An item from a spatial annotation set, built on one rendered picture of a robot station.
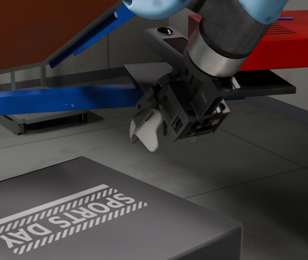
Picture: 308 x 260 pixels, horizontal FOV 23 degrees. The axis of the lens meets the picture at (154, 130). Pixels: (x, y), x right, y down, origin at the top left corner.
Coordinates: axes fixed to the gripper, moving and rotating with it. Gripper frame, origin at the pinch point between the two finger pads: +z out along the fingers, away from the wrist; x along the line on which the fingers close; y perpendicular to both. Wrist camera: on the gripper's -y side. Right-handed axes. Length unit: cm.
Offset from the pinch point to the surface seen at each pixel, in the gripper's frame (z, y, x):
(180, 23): 322, -257, 299
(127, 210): 33.2, -1.4, 10.0
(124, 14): 50, -62, 45
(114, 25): 53, -60, 42
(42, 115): 295, -180, 136
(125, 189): 39.1, -8.3, 15.0
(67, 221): 34.7, -3.2, -1.9
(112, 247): 25.8, 7.3, -0.4
